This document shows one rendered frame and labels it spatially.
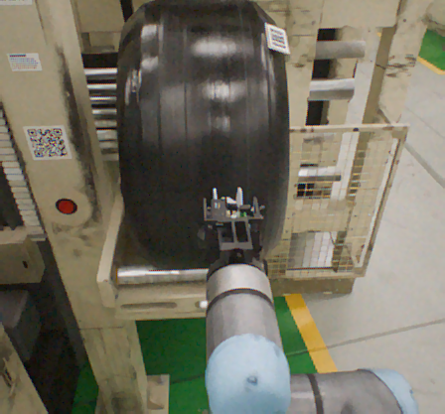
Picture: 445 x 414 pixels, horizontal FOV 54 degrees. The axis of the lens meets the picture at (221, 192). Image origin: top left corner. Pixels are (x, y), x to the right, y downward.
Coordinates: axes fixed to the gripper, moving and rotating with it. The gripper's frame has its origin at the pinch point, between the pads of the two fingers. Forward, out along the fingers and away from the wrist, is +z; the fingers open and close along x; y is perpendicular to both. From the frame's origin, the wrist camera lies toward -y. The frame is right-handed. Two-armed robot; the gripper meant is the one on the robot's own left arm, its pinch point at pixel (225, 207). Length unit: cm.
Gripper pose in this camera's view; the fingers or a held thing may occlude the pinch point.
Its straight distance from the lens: 69.3
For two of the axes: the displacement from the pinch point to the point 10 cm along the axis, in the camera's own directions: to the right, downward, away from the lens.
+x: -10.0, 0.3, -0.4
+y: -0.1, -8.6, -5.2
